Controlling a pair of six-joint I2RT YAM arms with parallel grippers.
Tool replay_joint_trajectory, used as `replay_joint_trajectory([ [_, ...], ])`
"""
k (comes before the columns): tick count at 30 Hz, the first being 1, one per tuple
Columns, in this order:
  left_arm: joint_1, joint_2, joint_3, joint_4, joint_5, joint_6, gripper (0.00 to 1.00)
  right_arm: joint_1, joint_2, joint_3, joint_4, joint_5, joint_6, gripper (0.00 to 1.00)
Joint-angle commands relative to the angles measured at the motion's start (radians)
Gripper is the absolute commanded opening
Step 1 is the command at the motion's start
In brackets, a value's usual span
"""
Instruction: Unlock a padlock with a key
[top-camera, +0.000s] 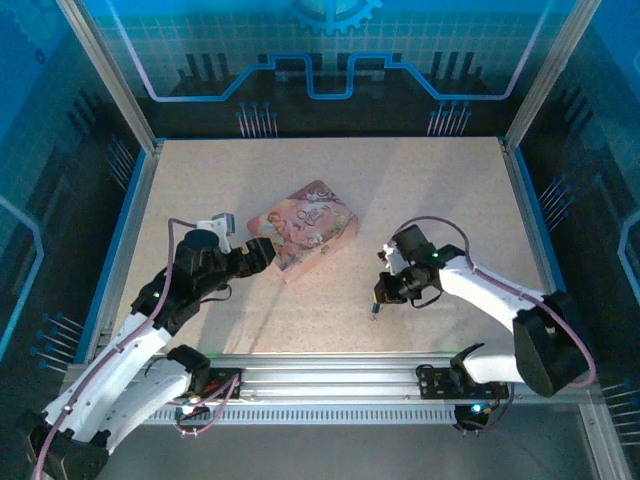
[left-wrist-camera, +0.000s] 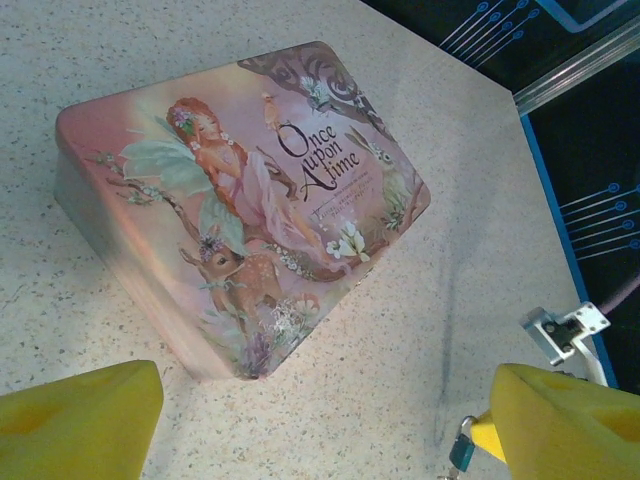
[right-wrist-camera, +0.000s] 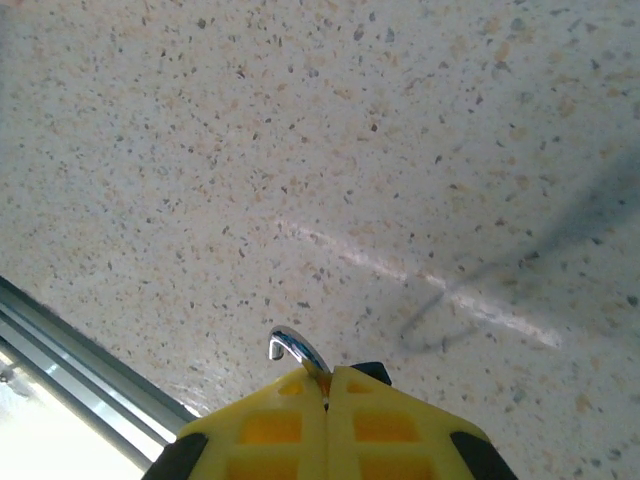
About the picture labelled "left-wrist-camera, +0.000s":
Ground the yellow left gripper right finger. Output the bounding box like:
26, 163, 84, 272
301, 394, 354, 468
488, 363, 640, 480

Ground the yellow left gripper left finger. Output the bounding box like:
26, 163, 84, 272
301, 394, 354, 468
0, 359, 165, 480

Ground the small teal padlock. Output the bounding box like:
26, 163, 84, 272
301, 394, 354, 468
448, 416, 477, 472

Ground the pink fairy tin box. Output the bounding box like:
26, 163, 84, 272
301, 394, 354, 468
53, 40, 432, 382

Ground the white metal bracket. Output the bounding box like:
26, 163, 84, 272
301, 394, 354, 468
519, 301, 612, 389

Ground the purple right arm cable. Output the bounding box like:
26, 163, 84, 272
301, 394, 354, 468
598, 272, 640, 314

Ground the aluminium frame post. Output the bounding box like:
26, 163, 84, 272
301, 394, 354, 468
513, 14, 640, 117

